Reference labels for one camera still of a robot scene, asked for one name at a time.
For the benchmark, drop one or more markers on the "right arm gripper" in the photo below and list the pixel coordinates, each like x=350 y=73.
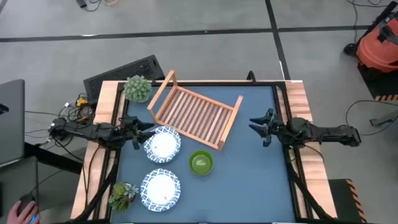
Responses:
x=276 y=129

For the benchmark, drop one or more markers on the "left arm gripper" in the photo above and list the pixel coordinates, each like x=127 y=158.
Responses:
x=130 y=129

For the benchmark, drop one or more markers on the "blue white patterned bowl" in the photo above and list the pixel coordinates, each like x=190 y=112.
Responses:
x=160 y=189
x=162 y=144

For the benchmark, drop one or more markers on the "green plastic bowl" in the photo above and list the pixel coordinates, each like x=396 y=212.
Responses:
x=201 y=162

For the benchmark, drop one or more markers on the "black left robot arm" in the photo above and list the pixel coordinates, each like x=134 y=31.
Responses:
x=90 y=132

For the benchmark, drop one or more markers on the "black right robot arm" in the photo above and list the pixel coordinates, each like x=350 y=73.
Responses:
x=326 y=132

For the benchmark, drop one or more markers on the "wooden slatted shelf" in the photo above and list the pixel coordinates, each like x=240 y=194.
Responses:
x=230 y=122

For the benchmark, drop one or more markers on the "round green succulent in pot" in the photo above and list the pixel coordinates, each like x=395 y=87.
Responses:
x=137 y=88

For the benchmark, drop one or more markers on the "black clamp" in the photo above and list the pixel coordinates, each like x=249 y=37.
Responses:
x=252 y=77

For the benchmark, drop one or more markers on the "light wooden table board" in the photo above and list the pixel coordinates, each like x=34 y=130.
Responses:
x=102 y=102

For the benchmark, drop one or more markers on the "black perforated computer case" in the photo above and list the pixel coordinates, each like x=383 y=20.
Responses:
x=124 y=73

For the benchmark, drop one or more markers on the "small mixed succulent plant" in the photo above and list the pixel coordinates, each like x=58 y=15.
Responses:
x=122 y=196

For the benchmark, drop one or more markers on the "yellow connector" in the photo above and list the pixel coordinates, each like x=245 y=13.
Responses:
x=81 y=101

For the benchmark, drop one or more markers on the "black hazard-striped floor mat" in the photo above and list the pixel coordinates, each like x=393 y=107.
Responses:
x=377 y=87
x=342 y=199

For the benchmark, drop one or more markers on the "grey metal stand foot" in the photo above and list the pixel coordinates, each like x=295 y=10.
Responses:
x=384 y=119

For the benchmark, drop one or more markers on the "grey laptop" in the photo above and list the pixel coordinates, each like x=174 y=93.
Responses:
x=11 y=121

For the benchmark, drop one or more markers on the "orange shop vacuum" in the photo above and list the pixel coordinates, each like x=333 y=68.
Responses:
x=377 y=49

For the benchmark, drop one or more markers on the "black computer mouse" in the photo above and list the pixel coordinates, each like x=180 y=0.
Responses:
x=25 y=199

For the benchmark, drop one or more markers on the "dark grey desk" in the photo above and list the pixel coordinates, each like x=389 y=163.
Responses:
x=15 y=183

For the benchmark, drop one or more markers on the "black power adapter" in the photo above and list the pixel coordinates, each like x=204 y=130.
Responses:
x=81 y=3

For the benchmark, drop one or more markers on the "person's hand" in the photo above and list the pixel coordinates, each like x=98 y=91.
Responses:
x=20 y=216

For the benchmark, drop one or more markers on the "right arm wrist camera box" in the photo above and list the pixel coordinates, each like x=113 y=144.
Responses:
x=268 y=142

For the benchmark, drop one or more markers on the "black table frame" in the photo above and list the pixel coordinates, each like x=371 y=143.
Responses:
x=217 y=84

